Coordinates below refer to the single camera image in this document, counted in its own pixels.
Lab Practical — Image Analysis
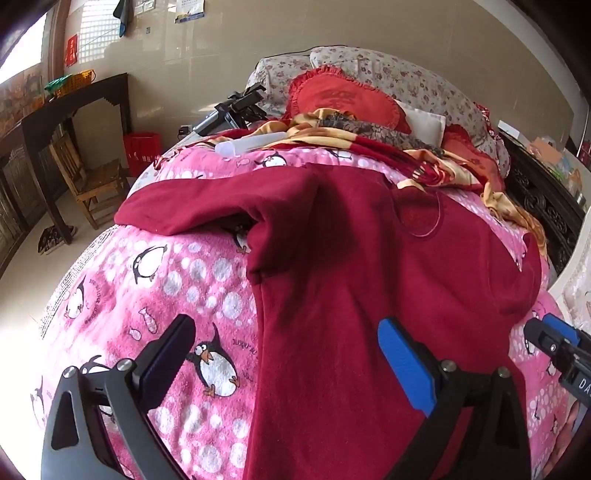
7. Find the pile of small packets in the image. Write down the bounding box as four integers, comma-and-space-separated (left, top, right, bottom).
529, 136, 591, 208

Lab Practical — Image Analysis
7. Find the black tripod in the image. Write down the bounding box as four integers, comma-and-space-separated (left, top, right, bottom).
193, 84, 269, 137

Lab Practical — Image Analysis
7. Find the dark red shirt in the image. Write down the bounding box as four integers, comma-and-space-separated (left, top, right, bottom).
115, 162, 543, 480

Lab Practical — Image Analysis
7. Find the pink penguin print blanket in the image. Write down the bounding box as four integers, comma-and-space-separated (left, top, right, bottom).
30, 134, 583, 480

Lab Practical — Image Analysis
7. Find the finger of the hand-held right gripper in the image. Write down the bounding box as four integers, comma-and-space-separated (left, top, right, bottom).
541, 313, 583, 346
524, 318, 566, 358

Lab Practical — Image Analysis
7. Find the pair of shoes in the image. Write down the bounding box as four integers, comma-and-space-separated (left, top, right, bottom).
37, 224, 77, 257

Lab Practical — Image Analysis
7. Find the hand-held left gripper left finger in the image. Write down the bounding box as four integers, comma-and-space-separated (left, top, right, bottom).
41, 314, 197, 480

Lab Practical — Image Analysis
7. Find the dark carved wooden headboard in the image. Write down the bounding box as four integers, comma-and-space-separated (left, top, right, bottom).
499, 121, 591, 287

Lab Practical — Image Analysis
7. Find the dark hanging cloth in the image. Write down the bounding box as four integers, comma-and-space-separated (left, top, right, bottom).
113, 0, 137, 38

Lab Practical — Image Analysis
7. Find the white plastic tube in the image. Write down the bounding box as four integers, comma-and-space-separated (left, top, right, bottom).
216, 131, 288, 158

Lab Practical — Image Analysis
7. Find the white pillow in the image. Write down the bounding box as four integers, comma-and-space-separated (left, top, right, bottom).
394, 99, 448, 148

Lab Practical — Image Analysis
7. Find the yellow plastic basket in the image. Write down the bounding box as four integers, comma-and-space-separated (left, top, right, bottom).
54, 69, 97, 97

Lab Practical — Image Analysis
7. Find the wooden chair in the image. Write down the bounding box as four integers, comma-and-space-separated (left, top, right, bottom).
48, 131, 132, 230

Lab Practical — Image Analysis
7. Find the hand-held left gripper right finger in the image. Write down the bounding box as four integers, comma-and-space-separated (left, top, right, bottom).
377, 317, 532, 480

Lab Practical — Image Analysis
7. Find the dark wooden table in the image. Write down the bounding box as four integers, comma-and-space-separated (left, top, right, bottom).
21, 73, 130, 245

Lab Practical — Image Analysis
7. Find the dark patterned cloth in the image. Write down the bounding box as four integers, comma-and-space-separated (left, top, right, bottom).
318, 114, 446, 160

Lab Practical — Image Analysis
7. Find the red and yellow blanket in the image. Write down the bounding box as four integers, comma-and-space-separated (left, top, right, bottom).
249, 108, 548, 257

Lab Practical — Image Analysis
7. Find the white floral cushion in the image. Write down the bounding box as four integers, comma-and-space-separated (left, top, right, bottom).
549, 251, 591, 333

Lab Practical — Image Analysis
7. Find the window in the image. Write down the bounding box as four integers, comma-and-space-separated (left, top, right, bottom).
0, 9, 49, 84

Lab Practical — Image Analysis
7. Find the red heart-shaped pillow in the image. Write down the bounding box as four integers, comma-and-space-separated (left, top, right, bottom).
285, 66, 411, 134
441, 124, 506, 192

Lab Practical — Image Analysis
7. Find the red box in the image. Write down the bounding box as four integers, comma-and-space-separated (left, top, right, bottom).
122, 131, 162, 176

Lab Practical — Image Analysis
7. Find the wall calendar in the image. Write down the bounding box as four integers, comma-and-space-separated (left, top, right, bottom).
174, 0, 206, 25

